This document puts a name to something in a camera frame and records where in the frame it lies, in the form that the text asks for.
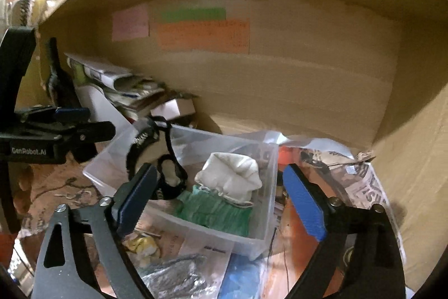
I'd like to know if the green cloth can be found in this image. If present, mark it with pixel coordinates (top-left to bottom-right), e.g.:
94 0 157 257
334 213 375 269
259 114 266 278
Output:
174 185 253 238

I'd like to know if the black object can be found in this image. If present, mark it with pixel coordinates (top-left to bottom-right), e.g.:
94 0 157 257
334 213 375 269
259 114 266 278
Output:
46 37 83 108

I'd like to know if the yellow crumpled cloth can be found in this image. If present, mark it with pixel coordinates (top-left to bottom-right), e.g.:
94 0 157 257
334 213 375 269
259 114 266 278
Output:
125 235 162 269

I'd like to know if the brown printed blanket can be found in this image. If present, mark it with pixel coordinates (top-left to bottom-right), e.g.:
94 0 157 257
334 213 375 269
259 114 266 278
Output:
10 151 118 241

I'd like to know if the black headband strap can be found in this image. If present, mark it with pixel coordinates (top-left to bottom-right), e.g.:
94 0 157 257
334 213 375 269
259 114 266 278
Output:
125 115 190 202

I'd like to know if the crumpled newspaper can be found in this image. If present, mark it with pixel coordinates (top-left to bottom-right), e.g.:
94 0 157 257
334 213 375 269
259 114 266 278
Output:
278 140 407 263

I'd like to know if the flat newspaper sheet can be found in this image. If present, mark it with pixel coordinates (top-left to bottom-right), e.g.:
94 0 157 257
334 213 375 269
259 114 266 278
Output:
153 228 234 299

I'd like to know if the stack of folded papers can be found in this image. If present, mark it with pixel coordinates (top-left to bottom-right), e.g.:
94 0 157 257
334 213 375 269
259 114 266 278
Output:
65 52 198 122

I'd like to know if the green paper label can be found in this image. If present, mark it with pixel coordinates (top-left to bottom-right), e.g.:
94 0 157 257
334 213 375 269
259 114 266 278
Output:
160 6 227 21

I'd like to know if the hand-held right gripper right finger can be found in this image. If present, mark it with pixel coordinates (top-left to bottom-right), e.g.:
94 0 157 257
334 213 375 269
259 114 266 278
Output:
282 164 407 299

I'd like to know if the blue cloth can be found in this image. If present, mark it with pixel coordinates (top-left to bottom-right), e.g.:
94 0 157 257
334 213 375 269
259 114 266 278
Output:
218 251 267 299

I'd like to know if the small white box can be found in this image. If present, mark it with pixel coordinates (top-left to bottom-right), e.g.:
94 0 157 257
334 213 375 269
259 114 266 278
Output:
150 97 197 120

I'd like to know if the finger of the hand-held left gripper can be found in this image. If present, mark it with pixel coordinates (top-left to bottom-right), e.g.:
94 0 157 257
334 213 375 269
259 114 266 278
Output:
16 105 92 125
20 121 117 163

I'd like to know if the pink paper label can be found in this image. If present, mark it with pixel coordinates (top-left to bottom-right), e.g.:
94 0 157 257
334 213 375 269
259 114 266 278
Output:
111 4 151 42

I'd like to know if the white cloth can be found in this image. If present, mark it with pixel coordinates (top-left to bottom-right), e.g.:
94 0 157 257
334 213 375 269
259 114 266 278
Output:
194 152 263 207

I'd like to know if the clear plastic bin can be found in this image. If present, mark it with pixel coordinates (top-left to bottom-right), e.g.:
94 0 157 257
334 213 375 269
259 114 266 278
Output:
82 124 279 258

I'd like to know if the orange paper label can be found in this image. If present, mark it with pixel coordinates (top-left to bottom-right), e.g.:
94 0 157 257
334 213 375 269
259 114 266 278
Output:
156 19 251 55

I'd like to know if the large cardboard box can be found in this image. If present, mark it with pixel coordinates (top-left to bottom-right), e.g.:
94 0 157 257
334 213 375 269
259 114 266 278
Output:
37 0 448 299

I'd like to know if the grey knitted cloth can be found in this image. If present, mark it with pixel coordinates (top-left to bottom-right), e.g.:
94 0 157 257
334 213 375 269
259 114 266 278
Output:
138 255 220 299

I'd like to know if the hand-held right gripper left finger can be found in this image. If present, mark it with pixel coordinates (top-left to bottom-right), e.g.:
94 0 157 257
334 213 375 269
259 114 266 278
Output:
31 163 160 299

